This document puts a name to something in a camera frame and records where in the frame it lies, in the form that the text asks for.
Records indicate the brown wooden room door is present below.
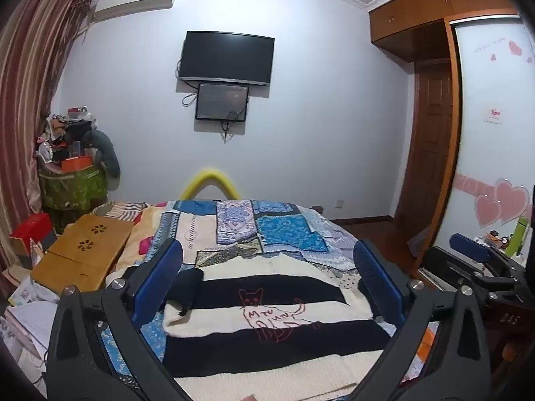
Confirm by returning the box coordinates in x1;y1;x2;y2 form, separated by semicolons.
395;60;456;243

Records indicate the blue patchwork print blanket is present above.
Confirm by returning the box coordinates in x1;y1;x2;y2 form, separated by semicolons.
98;198;377;401

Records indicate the pile of white papers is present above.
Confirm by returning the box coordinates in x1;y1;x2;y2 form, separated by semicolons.
0;267;63;368

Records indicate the black hanging monitor cable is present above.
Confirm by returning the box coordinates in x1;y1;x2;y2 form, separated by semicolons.
220;110;248;142

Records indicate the pink heart sticker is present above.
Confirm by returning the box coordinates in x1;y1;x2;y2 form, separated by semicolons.
474;179;531;228

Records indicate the yellow foam arch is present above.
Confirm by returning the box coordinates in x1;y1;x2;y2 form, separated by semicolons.
180;167;240;200

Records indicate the bamboo lap table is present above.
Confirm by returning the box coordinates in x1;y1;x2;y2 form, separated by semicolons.
31;214;134;293

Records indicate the brown striped curtain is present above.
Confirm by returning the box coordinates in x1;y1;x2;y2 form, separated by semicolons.
0;0;95;268

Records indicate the orange box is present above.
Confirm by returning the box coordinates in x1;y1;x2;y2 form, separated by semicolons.
63;156;93;173

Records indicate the red box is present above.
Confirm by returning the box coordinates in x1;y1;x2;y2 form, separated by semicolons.
9;213;53;256

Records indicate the black and white striped sweater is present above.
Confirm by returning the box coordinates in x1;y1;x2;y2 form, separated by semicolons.
161;255;396;389

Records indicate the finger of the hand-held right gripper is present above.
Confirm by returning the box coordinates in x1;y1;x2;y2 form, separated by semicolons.
423;234;528;301

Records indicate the large black wall television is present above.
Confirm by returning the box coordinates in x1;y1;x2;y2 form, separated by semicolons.
178;30;275;87

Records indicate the peach printed bedsheet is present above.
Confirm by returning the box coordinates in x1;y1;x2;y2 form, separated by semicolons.
106;203;168;276

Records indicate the grey plush toy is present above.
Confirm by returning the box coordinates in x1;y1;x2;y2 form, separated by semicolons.
84;129;122;180

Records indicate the wooden wardrobe with white door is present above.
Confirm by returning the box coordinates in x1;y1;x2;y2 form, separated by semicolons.
369;0;535;260

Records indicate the pile of cluttered things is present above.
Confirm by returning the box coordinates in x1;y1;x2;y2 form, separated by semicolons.
35;106;99;163

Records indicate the green fabric storage bin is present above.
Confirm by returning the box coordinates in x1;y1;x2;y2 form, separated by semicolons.
39;163;109;212

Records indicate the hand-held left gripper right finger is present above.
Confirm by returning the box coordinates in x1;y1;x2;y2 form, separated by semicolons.
346;239;492;401

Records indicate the green bottle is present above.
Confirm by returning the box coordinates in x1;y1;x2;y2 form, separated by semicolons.
506;216;530;256

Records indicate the grey checked bedsheet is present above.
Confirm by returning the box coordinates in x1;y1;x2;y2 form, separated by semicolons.
311;211;364;255

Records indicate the small black wall monitor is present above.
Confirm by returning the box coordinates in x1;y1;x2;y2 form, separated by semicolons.
195;84;250;122

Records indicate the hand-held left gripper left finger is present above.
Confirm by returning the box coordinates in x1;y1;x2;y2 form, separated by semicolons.
45;237;197;401

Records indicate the white paper notice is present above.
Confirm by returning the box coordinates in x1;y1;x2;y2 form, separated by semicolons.
483;104;506;124

